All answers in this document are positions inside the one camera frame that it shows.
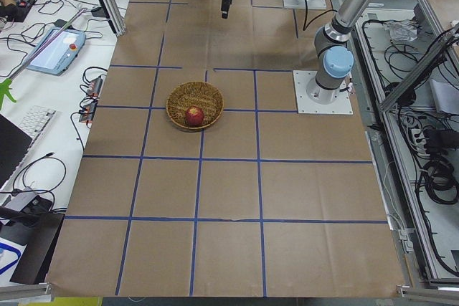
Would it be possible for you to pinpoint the round wicker basket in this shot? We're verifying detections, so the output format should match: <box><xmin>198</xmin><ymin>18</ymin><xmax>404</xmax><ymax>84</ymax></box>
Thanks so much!
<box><xmin>166</xmin><ymin>81</ymin><xmax>224</xmax><ymax>132</ymax></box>

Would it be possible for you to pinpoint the black laptop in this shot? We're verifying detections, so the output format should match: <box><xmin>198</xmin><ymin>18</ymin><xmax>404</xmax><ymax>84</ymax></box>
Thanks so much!
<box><xmin>0</xmin><ymin>115</ymin><xmax>32</xmax><ymax>186</ymax></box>

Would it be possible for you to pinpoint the dark red apple in basket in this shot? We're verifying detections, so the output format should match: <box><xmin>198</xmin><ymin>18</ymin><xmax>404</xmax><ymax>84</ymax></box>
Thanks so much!
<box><xmin>185</xmin><ymin>106</ymin><xmax>204</xmax><ymax>127</ymax></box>

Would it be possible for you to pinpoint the green grabber stick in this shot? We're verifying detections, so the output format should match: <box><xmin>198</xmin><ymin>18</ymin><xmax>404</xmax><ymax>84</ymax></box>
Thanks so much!
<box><xmin>0</xmin><ymin>6</ymin><xmax>89</xmax><ymax>110</ymax></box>

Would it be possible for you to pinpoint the blue teach pendant tablet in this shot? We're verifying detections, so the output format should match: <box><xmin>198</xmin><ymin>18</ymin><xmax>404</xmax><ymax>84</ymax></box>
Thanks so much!
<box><xmin>27</xmin><ymin>29</ymin><xmax>86</xmax><ymax>75</ymax></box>

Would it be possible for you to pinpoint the white keyboard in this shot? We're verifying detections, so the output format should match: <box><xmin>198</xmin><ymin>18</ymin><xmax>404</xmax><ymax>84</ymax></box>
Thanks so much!
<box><xmin>19</xmin><ymin>105</ymin><xmax>56</xmax><ymax>142</ymax></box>

